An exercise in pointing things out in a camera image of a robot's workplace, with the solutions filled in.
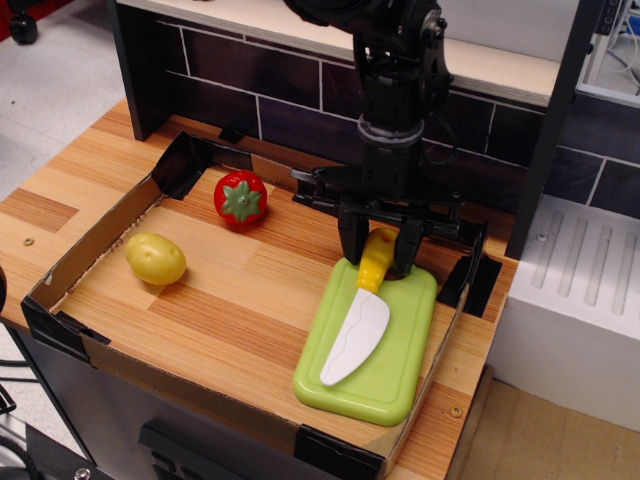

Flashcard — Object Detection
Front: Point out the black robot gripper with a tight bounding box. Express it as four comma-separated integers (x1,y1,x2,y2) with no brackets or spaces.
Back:
291,131,463,278

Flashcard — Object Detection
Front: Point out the green plastic cutting board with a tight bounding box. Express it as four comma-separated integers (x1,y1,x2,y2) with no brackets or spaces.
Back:
293,259,438,426

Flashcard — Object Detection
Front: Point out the yellow toy potato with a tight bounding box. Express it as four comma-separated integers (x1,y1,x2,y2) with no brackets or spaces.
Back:
125,233,187,286

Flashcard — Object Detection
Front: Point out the wooden shelf with black posts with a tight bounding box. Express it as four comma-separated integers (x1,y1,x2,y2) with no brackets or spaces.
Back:
107,0,611,260

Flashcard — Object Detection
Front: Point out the yellow white toy knife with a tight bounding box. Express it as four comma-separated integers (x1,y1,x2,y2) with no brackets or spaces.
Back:
319,227,398,386

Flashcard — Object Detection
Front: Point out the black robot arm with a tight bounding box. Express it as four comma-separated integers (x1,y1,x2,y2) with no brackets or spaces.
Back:
287,1,458,277

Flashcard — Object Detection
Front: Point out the red toy tomato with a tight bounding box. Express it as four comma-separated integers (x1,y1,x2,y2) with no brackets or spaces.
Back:
214,170,268,225

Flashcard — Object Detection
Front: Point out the white toy sink drainboard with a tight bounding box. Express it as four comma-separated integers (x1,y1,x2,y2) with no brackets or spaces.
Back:
488,196,639,430

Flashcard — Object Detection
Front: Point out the cardboard fence with black tape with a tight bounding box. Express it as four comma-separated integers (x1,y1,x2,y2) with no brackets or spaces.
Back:
22,133,514,479

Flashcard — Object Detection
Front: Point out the black caster wheel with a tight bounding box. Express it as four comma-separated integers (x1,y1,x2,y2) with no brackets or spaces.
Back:
9,11,38,45

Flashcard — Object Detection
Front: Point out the black oven control panel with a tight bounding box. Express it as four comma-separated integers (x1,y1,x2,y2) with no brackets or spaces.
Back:
139,424,280,479

